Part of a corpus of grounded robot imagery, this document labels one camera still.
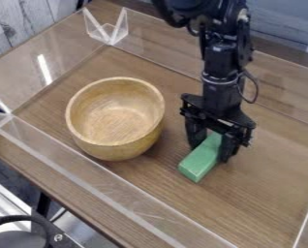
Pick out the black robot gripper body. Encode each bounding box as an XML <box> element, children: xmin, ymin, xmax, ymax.
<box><xmin>180</xmin><ymin>80</ymin><xmax>256</xmax><ymax>146</ymax></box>

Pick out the clear acrylic tray wall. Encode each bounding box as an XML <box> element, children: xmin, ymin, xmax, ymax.
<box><xmin>0</xmin><ymin>100</ymin><xmax>238</xmax><ymax>248</ymax></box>

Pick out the black metal table bracket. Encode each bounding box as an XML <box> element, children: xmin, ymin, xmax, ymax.
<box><xmin>31</xmin><ymin>193</ymin><xmax>84</xmax><ymax>248</ymax></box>

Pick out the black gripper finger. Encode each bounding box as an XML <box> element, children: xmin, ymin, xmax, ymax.
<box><xmin>186</xmin><ymin>118</ymin><xmax>207</xmax><ymax>149</ymax></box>
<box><xmin>219</xmin><ymin>132</ymin><xmax>240</xmax><ymax>163</ymax></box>

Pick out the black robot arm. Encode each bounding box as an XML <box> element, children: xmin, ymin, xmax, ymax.
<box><xmin>154</xmin><ymin>0</ymin><xmax>256</xmax><ymax>163</ymax></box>

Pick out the green rectangular block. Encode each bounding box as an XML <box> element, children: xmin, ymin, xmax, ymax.
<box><xmin>178</xmin><ymin>132</ymin><xmax>222</xmax><ymax>183</ymax></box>

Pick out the clear acrylic corner bracket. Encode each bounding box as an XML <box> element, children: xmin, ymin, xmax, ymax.
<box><xmin>83</xmin><ymin>8</ymin><xmax>128</xmax><ymax>46</ymax></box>

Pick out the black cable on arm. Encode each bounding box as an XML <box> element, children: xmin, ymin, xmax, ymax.
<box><xmin>236</xmin><ymin>69</ymin><xmax>260</xmax><ymax>105</ymax></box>

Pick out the brown wooden bowl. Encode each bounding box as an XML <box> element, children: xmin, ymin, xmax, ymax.
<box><xmin>66</xmin><ymin>77</ymin><xmax>166</xmax><ymax>161</ymax></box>

